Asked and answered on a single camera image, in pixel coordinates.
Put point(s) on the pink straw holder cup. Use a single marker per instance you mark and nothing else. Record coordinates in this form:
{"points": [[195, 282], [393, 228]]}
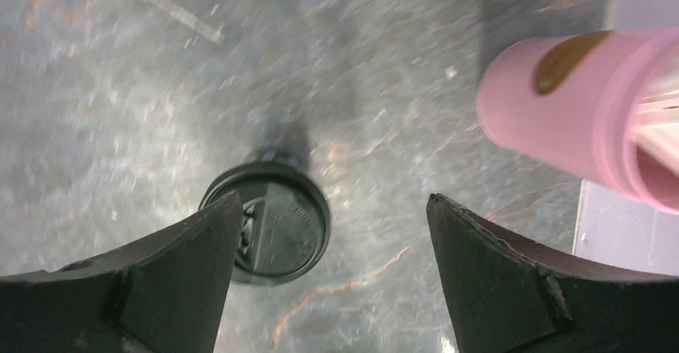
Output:
{"points": [[572, 102]]}

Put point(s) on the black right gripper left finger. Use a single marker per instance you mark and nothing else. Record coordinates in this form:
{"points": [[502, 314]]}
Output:
{"points": [[164, 292]]}

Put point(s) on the black paper coffee cup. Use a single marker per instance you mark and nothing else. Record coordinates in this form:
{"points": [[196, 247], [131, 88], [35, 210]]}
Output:
{"points": [[284, 142]]}

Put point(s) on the black plastic cup lid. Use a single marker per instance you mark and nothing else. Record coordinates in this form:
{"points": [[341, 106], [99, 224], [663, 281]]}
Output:
{"points": [[286, 221]]}

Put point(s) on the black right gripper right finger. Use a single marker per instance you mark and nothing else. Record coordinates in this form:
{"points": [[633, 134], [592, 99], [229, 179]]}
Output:
{"points": [[508, 293]]}

